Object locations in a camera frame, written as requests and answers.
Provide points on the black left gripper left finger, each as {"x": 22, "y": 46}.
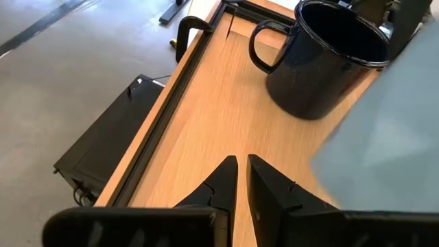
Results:
{"x": 219, "y": 192}

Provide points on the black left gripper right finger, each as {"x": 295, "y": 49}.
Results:
{"x": 271, "y": 195}

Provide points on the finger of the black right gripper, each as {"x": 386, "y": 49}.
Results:
{"x": 408, "y": 27}

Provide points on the black enamel mug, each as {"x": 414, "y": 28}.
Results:
{"x": 315, "y": 79}

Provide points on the light blue mug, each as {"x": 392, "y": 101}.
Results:
{"x": 387, "y": 137}

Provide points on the black box case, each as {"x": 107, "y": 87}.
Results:
{"x": 109, "y": 140}

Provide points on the black clamp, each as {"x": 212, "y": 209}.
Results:
{"x": 187, "y": 34}

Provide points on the black floor bar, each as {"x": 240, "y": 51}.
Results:
{"x": 173, "y": 12}

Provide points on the wooden shelf with black frame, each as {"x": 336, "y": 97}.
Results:
{"x": 219, "y": 113}

